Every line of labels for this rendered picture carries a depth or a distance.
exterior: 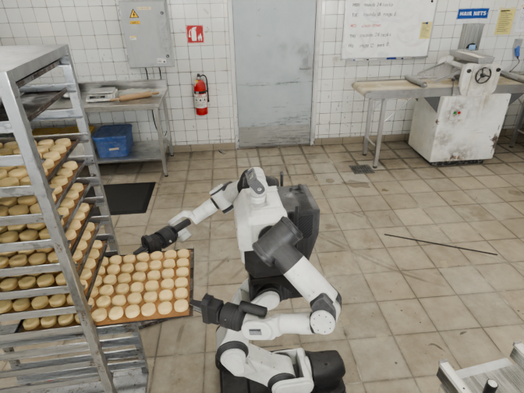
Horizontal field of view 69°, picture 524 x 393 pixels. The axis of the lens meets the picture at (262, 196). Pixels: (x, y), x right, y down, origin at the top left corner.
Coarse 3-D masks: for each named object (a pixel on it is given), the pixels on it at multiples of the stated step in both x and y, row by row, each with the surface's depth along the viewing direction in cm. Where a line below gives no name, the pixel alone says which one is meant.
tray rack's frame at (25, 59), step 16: (0, 48) 121; (16, 48) 120; (32, 48) 119; (48, 48) 118; (64, 48) 124; (0, 64) 96; (16, 64) 95; (32, 64) 100; (16, 80) 91; (80, 384) 201; (96, 384) 201; (128, 384) 201; (144, 384) 201
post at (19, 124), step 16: (0, 80) 88; (16, 96) 91; (16, 112) 91; (16, 128) 93; (32, 144) 97; (32, 160) 97; (32, 176) 99; (48, 192) 104; (48, 208) 104; (48, 224) 107; (64, 240) 111; (64, 256) 112; (64, 272) 115; (80, 288) 121; (80, 304) 122; (80, 320) 125; (96, 336) 131; (96, 352) 133; (96, 368) 137; (112, 384) 144
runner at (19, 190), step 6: (6, 186) 103; (12, 186) 103; (18, 186) 103; (24, 186) 104; (30, 186) 104; (0, 192) 103; (6, 192) 104; (12, 192) 104; (18, 192) 104; (24, 192) 104; (30, 192) 105
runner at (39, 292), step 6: (42, 288) 120; (48, 288) 121; (54, 288) 121; (60, 288) 121; (66, 288) 122; (84, 288) 124; (0, 294) 119; (6, 294) 119; (12, 294) 120; (18, 294) 120; (24, 294) 120; (30, 294) 121; (36, 294) 121; (42, 294) 121; (48, 294) 122; (54, 294) 122
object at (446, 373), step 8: (440, 360) 123; (440, 368) 124; (448, 368) 122; (440, 376) 124; (448, 376) 120; (456, 376) 119; (448, 384) 120; (456, 384) 117; (464, 384) 117; (456, 392) 117; (464, 392) 115
